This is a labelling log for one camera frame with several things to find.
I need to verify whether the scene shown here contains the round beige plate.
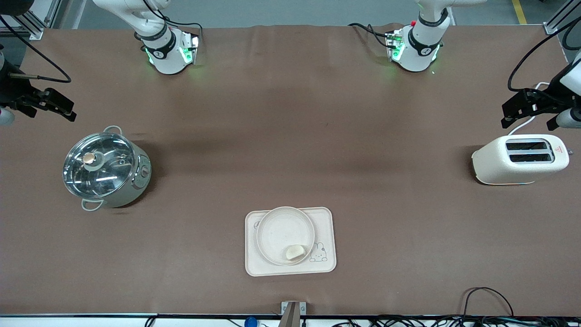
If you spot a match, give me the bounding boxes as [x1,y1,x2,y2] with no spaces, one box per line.
[256,207,315,266]

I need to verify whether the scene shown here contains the cream two-slot toaster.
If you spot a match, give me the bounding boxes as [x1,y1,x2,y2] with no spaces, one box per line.
[472,134,573,185]

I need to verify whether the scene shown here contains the glass pot lid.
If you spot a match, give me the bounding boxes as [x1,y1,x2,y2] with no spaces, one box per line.
[63,133,137,199]

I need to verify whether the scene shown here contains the pale green electric pot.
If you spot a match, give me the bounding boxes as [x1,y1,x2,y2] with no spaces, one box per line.
[63,126,152,212]

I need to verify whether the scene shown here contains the brown table cover mat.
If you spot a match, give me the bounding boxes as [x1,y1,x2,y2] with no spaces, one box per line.
[0,25,581,317]

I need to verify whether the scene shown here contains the beige rabbit print tray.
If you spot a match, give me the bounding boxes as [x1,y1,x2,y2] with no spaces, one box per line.
[245,207,337,277]

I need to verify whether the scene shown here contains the white toaster power cable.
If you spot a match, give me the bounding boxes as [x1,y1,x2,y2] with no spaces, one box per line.
[507,82,552,136]

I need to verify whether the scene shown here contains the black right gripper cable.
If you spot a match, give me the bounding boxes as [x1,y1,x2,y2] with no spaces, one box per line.
[0,16,72,84]

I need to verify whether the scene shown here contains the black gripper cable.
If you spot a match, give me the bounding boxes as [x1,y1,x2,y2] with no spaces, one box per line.
[0,16,72,84]
[507,18,581,94]

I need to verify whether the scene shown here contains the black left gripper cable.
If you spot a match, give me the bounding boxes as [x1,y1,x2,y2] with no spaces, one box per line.
[507,18,581,94]

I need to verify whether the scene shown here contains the black right base cable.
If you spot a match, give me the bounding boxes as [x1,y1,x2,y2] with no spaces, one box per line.
[163,20,203,38]

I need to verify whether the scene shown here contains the black base cable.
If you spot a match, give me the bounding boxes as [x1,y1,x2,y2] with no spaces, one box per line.
[163,20,203,38]
[349,23,392,48]

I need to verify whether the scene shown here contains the black left base cable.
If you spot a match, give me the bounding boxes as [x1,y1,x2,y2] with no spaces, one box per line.
[349,23,392,48]

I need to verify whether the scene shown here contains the black floor cable bundle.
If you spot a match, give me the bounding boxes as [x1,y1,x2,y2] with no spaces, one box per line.
[331,287,581,327]

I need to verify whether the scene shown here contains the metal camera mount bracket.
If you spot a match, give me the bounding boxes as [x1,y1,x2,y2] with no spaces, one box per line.
[281,301,307,327]

